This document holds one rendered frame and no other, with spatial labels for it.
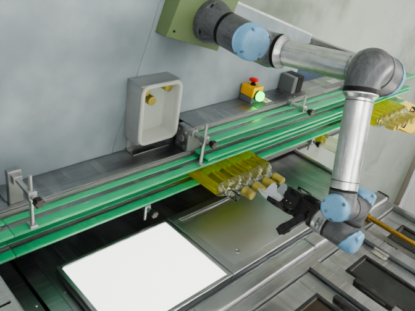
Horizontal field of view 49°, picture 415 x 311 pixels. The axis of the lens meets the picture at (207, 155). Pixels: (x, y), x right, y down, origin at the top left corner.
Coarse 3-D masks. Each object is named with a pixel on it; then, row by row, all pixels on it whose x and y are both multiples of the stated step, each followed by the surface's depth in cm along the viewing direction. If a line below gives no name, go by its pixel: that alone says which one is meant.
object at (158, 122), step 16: (176, 80) 157; (144, 96) 149; (160, 96) 164; (176, 96) 162; (144, 112) 162; (160, 112) 168; (176, 112) 164; (144, 128) 166; (160, 128) 169; (176, 128) 167; (144, 144) 159
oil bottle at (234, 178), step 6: (216, 162) 174; (216, 168) 170; (222, 168) 171; (228, 168) 171; (222, 174) 168; (228, 174) 168; (234, 174) 168; (234, 180) 165; (240, 180) 167; (234, 186) 166
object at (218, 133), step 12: (324, 96) 222; (336, 96) 226; (288, 108) 203; (312, 108) 207; (240, 120) 184; (252, 120) 186; (264, 120) 187; (276, 120) 189; (216, 132) 172; (228, 132) 173; (240, 132) 175
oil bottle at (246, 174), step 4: (224, 160) 176; (228, 160) 177; (232, 160) 177; (224, 164) 174; (228, 164) 174; (232, 164) 175; (236, 164) 175; (232, 168) 172; (236, 168) 172; (240, 168) 173; (244, 168) 173; (236, 172) 171; (240, 172) 170; (244, 172) 171; (248, 172) 171; (244, 176) 169; (248, 176) 170; (252, 176) 171; (244, 180) 169; (244, 184) 170
